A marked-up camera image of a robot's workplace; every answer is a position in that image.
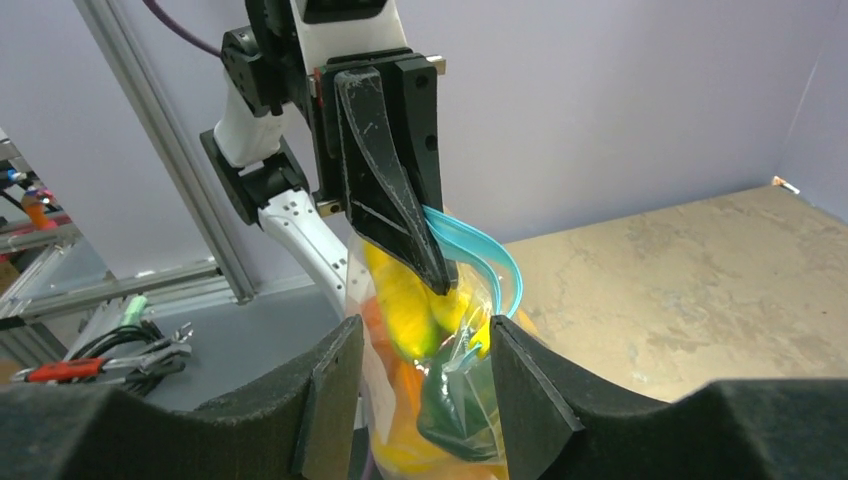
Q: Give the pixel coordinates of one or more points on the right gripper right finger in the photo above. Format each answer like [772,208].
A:
[562,421]

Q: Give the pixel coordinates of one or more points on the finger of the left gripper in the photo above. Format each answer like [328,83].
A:
[411,89]
[382,206]

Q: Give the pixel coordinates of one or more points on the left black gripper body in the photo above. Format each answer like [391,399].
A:
[264,87]

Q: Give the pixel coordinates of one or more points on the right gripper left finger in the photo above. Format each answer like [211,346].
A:
[295,422]

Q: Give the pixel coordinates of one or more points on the orange fruit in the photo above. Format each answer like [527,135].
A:
[378,334]

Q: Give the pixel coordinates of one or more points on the green avocado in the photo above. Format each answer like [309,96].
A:
[459,411]

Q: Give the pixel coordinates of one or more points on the orange yellow mango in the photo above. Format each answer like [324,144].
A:
[397,445]

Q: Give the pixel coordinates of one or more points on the yellow banana bunch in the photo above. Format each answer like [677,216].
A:
[418,321]

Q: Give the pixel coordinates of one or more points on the clear zip bag blue zipper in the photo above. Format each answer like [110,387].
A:
[499,272]

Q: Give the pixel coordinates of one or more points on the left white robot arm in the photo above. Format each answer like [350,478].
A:
[269,172]

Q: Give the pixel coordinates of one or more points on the orange bottle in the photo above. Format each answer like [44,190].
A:
[34,203]

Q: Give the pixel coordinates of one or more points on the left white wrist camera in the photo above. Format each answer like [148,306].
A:
[332,29]

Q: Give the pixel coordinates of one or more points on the red handled pliers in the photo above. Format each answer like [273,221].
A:
[151,364]

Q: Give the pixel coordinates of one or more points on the aluminium frame rail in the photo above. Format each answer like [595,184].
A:
[104,100]

